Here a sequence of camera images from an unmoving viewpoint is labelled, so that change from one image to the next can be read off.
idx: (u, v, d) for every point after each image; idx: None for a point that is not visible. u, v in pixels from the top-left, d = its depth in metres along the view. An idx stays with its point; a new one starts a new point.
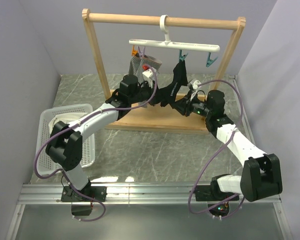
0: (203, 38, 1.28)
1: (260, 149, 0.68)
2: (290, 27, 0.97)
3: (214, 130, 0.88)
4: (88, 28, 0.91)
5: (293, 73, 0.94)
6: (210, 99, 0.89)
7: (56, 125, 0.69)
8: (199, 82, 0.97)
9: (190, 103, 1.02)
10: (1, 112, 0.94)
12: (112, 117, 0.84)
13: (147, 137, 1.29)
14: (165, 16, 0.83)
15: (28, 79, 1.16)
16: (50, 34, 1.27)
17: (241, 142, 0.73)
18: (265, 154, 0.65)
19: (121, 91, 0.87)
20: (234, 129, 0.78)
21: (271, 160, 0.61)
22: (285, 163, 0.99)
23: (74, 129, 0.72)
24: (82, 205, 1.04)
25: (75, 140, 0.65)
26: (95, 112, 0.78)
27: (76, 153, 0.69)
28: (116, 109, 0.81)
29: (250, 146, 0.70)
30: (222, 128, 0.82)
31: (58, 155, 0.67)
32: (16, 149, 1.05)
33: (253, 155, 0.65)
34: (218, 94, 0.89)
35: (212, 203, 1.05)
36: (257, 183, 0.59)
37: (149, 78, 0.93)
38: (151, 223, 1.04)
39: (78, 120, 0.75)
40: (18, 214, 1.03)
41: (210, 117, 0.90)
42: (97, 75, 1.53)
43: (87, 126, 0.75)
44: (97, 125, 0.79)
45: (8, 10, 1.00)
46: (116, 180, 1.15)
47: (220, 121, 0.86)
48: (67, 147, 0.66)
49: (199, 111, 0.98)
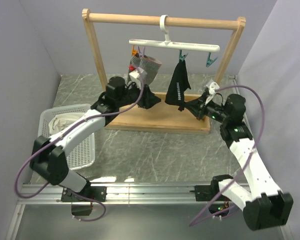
0: (203, 38, 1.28)
1: (276, 185, 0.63)
2: (290, 28, 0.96)
3: (229, 139, 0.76)
4: (88, 28, 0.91)
5: (293, 73, 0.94)
6: (229, 104, 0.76)
7: (36, 141, 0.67)
8: (216, 86, 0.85)
9: (204, 107, 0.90)
10: (1, 112, 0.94)
12: (99, 124, 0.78)
13: (147, 137, 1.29)
14: (165, 16, 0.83)
15: (28, 79, 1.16)
16: (49, 34, 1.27)
17: (257, 169, 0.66)
18: (280, 192, 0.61)
19: (107, 95, 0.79)
20: (252, 149, 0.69)
21: (285, 201, 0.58)
22: (286, 163, 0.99)
23: (56, 144, 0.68)
24: (82, 205, 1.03)
25: (56, 155, 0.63)
26: (78, 121, 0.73)
27: (61, 168, 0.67)
28: (102, 115, 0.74)
29: (265, 178, 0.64)
30: (239, 144, 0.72)
31: (43, 171, 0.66)
32: (15, 149, 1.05)
33: (267, 192, 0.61)
34: (238, 99, 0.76)
35: (213, 203, 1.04)
36: (263, 218, 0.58)
37: (136, 80, 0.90)
38: (151, 223, 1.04)
39: (60, 133, 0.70)
40: (18, 214, 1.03)
41: (225, 125, 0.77)
42: (97, 75, 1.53)
43: (70, 139, 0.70)
44: (82, 135, 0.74)
45: (8, 10, 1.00)
46: (115, 180, 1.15)
47: (238, 133, 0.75)
48: (49, 163, 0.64)
49: (215, 116, 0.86)
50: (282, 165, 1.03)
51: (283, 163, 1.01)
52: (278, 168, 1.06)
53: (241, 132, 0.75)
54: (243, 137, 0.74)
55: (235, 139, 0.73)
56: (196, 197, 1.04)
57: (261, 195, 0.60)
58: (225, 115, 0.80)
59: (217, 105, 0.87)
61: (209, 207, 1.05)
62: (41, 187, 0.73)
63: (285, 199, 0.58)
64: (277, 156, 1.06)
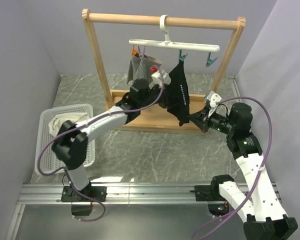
0: (203, 38, 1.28)
1: (282, 208, 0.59)
2: (290, 28, 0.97)
3: (237, 150, 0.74)
4: (88, 28, 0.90)
5: (293, 73, 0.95)
6: (234, 113, 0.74)
7: (64, 124, 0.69)
8: (217, 97, 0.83)
9: (208, 119, 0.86)
10: (1, 112, 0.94)
12: (121, 121, 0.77)
13: (146, 137, 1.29)
14: (165, 16, 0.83)
15: (28, 79, 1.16)
16: (50, 34, 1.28)
17: (264, 190, 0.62)
18: (285, 216, 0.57)
19: (131, 95, 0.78)
20: (261, 168, 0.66)
21: (290, 228, 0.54)
22: (287, 163, 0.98)
23: (80, 130, 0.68)
24: (82, 205, 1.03)
25: (80, 140, 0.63)
26: (103, 113, 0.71)
27: (81, 154, 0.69)
28: (125, 111, 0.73)
29: (272, 200, 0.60)
30: (247, 160, 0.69)
31: (63, 154, 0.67)
32: (15, 149, 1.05)
33: (272, 217, 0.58)
34: (244, 108, 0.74)
35: (212, 203, 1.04)
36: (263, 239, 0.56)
37: (157, 79, 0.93)
38: (150, 223, 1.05)
39: (86, 121, 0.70)
40: (18, 214, 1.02)
41: (233, 135, 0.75)
42: (97, 75, 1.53)
43: (94, 128, 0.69)
44: (105, 128, 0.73)
45: (8, 10, 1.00)
46: (120, 180, 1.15)
47: (246, 145, 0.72)
48: (72, 146, 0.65)
49: (220, 128, 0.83)
50: (282, 165, 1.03)
51: (283, 163, 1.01)
52: (278, 169, 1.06)
53: (250, 144, 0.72)
54: (253, 149, 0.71)
55: (244, 153, 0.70)
56: (196, 196, 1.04)
57: (265, 219, 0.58)
58: (231, 126, 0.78)
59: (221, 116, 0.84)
61: (209, 207, 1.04)
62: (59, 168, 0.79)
63: (290, 224, 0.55)
64: (278, 156, 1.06)
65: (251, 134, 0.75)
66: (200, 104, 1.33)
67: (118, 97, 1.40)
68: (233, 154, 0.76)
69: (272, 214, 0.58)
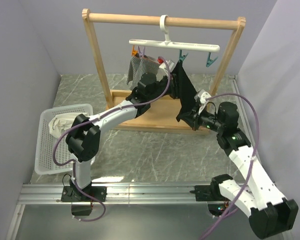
0: (203, 38, 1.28)
1: (280, 191, 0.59)
2: (290, 27, 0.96)
3: (228, 147, 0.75)
4: (88, 28, 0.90)
5: (293, 73, 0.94)
6: (221, 112, 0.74)
7: (77, 118, 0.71)
8: (207, 95, 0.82)
9: (198, 116, 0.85)
10: (1, 112, 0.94)
12: (130, 115, 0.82)
13: (146, 137, 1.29)
14: (165, 16, 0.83)
15: (28, 79, 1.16)
16: (50, 34, 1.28)
17: (259, 178, 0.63)
18: (285, 198, 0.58)
19: (139, 89, 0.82)
20: (252, 157, 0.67)
21: (291, 209, 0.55)
22: (287, 163, 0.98)
23: (93, 123, 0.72)
24: (82, 205, 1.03)
25: (93, 133, 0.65)
26: (114, 108, 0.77)
27: (94, 147, 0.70)
28: (135, 105, 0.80)
29: (269, 186, 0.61)
30: (238, 152, 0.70)
31: (77, 146, 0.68)
32: (15, 149, 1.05)
33: (273, 201, 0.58)
34: (230, 106, 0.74)
35: (212, 203, 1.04)
36: (270, 227, 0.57)
37: (164, 70, 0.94)
38: (150, 223, 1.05)
39: (97, 115, 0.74)
40: (18, 214, 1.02)
41: (222, 133, 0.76)
42: (97, 74, 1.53)
43: (106, 122, 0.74)
44: (115, 121, 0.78)
45: (8, 10, 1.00)
46: (121, 179, 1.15)
47: (236, 140, 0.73)
48: (85, 139, 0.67)
49: (209, 125, 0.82)
50: (282, 165, 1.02)
51: (283, 163, 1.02)
52: (277, 169, 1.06)
53: (238, 139, 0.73)
54: (242, 143, 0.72)
55: (235, 147, 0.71)
56: (196, 196, 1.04)
57: (266, 204, 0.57)
58: (219, 124, 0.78)
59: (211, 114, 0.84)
61: (209, 207, 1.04)
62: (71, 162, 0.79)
63: (290, 206, 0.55)
64: (278, 156, 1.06)
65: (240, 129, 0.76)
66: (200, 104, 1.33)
67: (118, 97, 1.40)
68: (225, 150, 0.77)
69: (272, 199, 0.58)
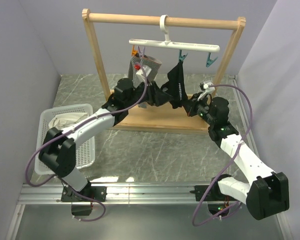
0: (203, 38, 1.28)
1: (268, 167, 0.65)
2: (290, 27, 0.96)
3: (218, 139, 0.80)
4: (88, 27, 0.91)
5: (293, 73, 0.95)
6: (213, 107, 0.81)
7: (49, 132, 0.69)
8: (211, 84, 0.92)
9: (196, 103, 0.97)
10: (1, 112, 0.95)
12: (108, 123, 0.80)
13: (146, 137, 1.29)
14: (165, 16, 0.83)
15: (28, 79, 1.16)
16: (49, 35, 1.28)
17: (248, 157, 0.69)
18: (274, 172, 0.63)
19: (116, 96, 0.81)
20: (240, 141, 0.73)
21: (280, 180, 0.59)
22: (287, 163, 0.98)
23: (67, 136, 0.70)
24: (82, 205, 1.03)
25: (68, 147, 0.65)
26: (90, 117, 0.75)
27: (70, 161, 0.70)
28: (112, 112, 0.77)
29: (258, 163, 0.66)
30: (228, 139, 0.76)
31: (52, 162, 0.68)
32: (15, 148, 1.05)
33: (262, 175, 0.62)
34: (222, 103, 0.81)
35: (212, 203, 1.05)
36: (265, 203, 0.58)
37: (141, 76, 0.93)
38: (151, 223, 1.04)
39: (71, 126, 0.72)
40: (18, 214, 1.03)
41: (213, 126, 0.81)
42: (97, 74, 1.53)
43: (81, 133, 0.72)
44: (92, 131, 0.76)
45: (8, 10, 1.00)
46: (116, 180, 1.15)
47: (224, 131, 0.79)
48: (60, 153, 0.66)
49: (202, 114, 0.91)
50: (281, 164, 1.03)
51: (282, 163, 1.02)
52: (277, 169, 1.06)
53: (227, 130, 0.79)
54: (230, 133, 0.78)
55: (223, 135, 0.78)
56: (195, 196, 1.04)
57: (256, 178, 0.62)
58: (210, 117, 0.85)
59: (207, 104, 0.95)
61: (209, 207, 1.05)
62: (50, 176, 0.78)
63: (280, 178, 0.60)
64: (278, 156, 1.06)
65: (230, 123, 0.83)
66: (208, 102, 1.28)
67: None
68: (216, 143, 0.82)
69: (261, 173, 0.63)
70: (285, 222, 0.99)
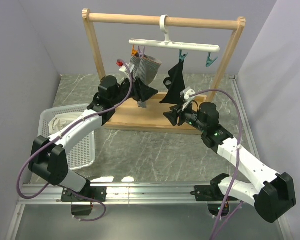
0: (203, 38, 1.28)
1: (271, 169, 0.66)
2: (290, 27, 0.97)
3: (214, 145, 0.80)
4: (88, 27, 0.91)
5: (293, 73, 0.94)
6: (203, 114, 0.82)
7: (36, 141, 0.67)
8: (192, 92, 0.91)
9: (182, 112, 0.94)
10: (1, 112, 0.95)
12: (96, 124, 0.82)
13: (146, 137, 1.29)
14: (165, 16, 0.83)
15: (28, 79, 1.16)
16: (50, 35, 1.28)
17: (250, 162, 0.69)
18: (278, 174, 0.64)
19: (101, 95, 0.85)
20: (238, 146, 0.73)
21: (287, 182, 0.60)
22: (287, 163, 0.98)
23: (56, 143, 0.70)
24: (82, 205, 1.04)
25: (57, 154, 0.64)
26: (76, 120, 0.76)
27: (62, 167, 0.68)
28: (98, 113, 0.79)
29: (261, 167, 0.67)
30: (224, 146, 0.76)
31: (43, 171, 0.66)
32: (15, 148, 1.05)
33: (268, 179, 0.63)
34: (210, 108, 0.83)
35: (212, 203, 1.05)
36: (276, 206, 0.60)
37: (125, 73, 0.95)
38: (151, 223, 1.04)
39: (59, 133, 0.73)
40: (18, 214, 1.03)
41: (206, 133, 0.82)
42: (97, 75, 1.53)
43: (70, 138, 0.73)
44: (81, 134, 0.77)
45: (8, 10, 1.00)
46: (112, 180, 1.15)
47: (219, 136, 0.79)
48: (50, 162, 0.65)
49: (191, 122, 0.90)
50: (281, 165, 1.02)
51: (282, 163, 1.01)
52: (277, 169, 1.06)
53: (221, 134, 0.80)
54: (225, 138, 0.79)
55: (219, 142, 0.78)
56: (196, 196, 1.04)
57: (264, 183, 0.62)
58: (201, 123, 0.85)
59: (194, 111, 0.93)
61: (209, 207, 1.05)
62: (44, 186, 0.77)
63: (285, 179, 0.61)
64: (278, 156, 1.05)
65: (222, 126, 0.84)
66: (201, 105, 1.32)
67: None
68: (212, 149, 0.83)
69: (267, 178, 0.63)
70: (285, 222, 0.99)
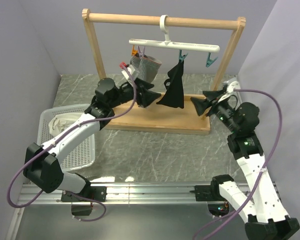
0: (203, 38, 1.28)
1: (284, 208, 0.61)
2: (290, 27, 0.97)
3: (236, 151, 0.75)
4: (88, 27, 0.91)
5: (293, 73, 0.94)
6: (240, 115, 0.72)
7: (29, 148, 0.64)
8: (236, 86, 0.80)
9: (216, 104, 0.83)
10: (1, 112, 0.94)
12: (93, 129, 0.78)
13: (146, 137, 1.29)
14: (165, 16, 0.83)
15: (28, 79, 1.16)
16: (49, 34, 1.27)
17: (266, 192, 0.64)
18: (288, 217, 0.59)
19: (98, 98, 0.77)
20: (263, 169, 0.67)
21: (292, 228, 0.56)
22: (287, 163, 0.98)
23: (49, 151, 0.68)
24: (82, 205, 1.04)
25: (50, 163, 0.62)
26: (71, 127, 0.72)
27: (55, 175, 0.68)
28: (94, 120, 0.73)
29: (274, 202, 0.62)
30: (248, 161, 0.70)
31: (37, 178, 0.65)
32: (16, 149, 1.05)
33: (274, 218, 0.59)
34: (251, 111, 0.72)
35: (212, 203, 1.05)
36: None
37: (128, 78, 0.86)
38: (151, 223, 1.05)
39: (52, 140, 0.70)
40: (18, 214, 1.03)
41: (235, 136, 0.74)
42: (97, 75, 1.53)
43: (63, 145, 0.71)
44: (76, 140, 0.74)
45: (8, 10, 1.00)
46: (112, 180, 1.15)
47: (247, 146, 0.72)
48: (43, 171, 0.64)
49: (222, 118, 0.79)
50: (281, 165, 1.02)
51: (283, 163, 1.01)
52: (277, 169, 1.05)
53: (251, 145, 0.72)
54: (253, 151, 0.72)
55: (245, 154, 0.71)
56: (196, 197, 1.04)
57: (268, 220, 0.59)
58: (232, 123, 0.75)
59: (229, 106, 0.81)
61: (209, 207, 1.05)
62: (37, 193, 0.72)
63: (292, 225, 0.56)
64: (278, 156, 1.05)
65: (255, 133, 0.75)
66: None
67: None
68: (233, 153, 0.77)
69: (274, 216, 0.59)
70: None
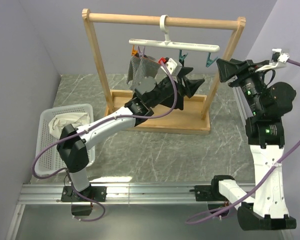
0: (203, 38, 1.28)
1: (285, 207, 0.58)
2: (290, 27, 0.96)
3: (255, 136, 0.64)
4: (88, 27, 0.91)
5: (294, 73, 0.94)
6: (270, 98, 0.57)
7: (65, 128, 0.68)
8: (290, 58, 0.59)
9: (251, 73, 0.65)
10: (1, 112, 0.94)
12: (129, 124, 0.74)
13: (146, 137, 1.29)
14: (166, 16, 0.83)
15: (29, 79, 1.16)
16: (49, 34, 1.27)
17: (273, 187, 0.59)
18: (286, 216, 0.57)
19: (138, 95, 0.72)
20: (276, 164, 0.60)
21: (287, 227, 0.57)
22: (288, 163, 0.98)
23: (80, 136, 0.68)
24: (82, 205, 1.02)
25: (78, 148, 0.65)
26: (108, 117, 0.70)
27: (82, 160, 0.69)
28: (132, 116, 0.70)
29: (277, 199, 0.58)
30: (263, 151, 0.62)
31: (65, 157, 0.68)
32: (15, 149, 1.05)
33: (273, 215, 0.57)
34: (286, 95, 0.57)
35: (213, 203, 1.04)
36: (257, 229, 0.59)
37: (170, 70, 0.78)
38: (151, 223, 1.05)
39: (87, 126, 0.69)
40: (18, 214, 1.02)
41: (256, 120, 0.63)
42: (97, 75, 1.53)
43: (95, 134, 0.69)
44: (109, 131, 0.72)
45: (8, 10, 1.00)
46: (130, 180, 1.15)
47: (269, 133, 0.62)
48: (71, 153, 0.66)
49: (249, 93, 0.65)
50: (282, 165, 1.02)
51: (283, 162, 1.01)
52: None
53: (272, 134, 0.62)
54: (273, 139, 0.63)
55: (262, 143, 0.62)
56: (196, 196, 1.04)
57: (264, 215, 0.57)
58: (258, 103, 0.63)
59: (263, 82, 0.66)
61: (209, 207, 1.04)
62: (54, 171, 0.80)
63: (288, 225, 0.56)
64: None
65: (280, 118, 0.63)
66: (200, 104, 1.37)
67: (118, 97, 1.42)
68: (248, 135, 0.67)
69: (273, 213, 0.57)
70: None
